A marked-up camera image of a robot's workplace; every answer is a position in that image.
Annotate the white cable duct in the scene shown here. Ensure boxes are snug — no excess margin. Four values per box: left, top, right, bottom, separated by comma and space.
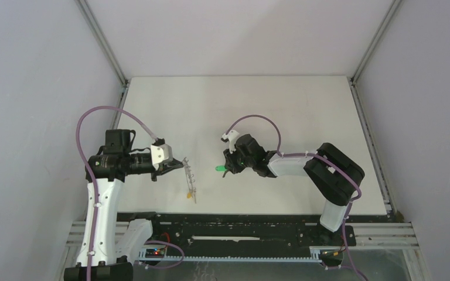
131, 248, 323, 263

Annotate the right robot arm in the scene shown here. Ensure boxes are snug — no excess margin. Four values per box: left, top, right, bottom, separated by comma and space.
221, 131, 365, 245

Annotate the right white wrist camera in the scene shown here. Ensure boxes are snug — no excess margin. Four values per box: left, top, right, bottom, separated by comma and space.
221, 129, 240, 154

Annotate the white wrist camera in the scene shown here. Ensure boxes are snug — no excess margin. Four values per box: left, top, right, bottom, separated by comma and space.
221, 129, 240, 154
149, 139, 173, 168

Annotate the right aluminium frame post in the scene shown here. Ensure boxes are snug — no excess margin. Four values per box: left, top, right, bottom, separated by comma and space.
350, 0, 404, 85

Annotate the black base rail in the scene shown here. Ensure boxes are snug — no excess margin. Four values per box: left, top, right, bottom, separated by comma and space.
117, 212, 356, 258

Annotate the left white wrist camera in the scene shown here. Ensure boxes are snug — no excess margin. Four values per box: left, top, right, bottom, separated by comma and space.
149, 139, 173, 168

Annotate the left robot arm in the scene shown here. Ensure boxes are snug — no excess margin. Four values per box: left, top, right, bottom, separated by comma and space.
63, 129, 184, 280

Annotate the aluminium frame post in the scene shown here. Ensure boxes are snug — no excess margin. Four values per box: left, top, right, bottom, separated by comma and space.
75, 0, 128, 87
350, 0, 404, 85

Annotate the left aluminium frame post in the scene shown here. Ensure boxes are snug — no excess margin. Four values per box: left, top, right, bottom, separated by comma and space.
75, 0, 128, 87

